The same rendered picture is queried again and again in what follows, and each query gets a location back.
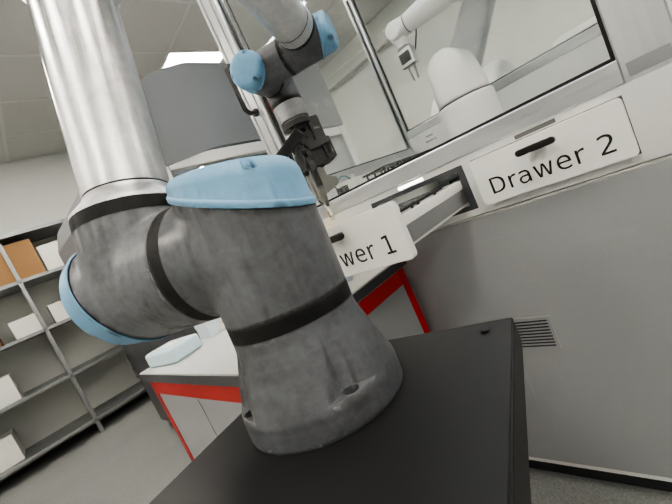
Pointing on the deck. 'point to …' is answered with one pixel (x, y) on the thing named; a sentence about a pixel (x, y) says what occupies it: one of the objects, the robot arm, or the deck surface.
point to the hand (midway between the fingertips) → (322, 202)
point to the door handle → (240, 94)
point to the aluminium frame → (653, 55)
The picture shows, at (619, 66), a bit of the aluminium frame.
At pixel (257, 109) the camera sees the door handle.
